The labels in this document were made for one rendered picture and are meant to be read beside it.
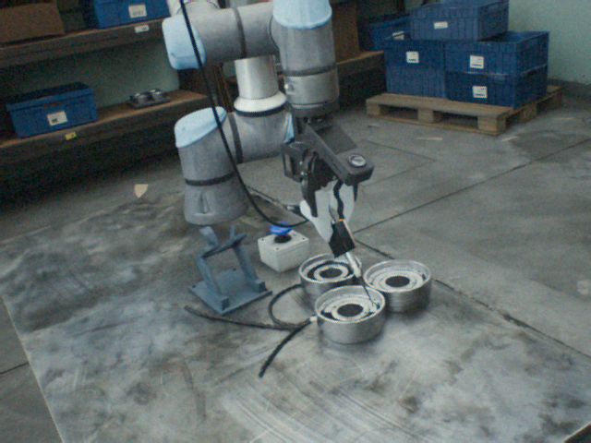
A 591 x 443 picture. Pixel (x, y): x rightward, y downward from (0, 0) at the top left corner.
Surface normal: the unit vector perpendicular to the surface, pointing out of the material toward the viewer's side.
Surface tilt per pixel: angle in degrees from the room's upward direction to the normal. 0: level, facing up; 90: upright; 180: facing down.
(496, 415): 0
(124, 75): 90
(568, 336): 0
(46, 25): 83
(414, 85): 91
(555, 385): 0
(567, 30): 90
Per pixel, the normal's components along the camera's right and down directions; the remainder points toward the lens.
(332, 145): 0.17, -0.65
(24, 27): 0.50, 0.16
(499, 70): -0.77, 0.35
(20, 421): -0.13, -0.91
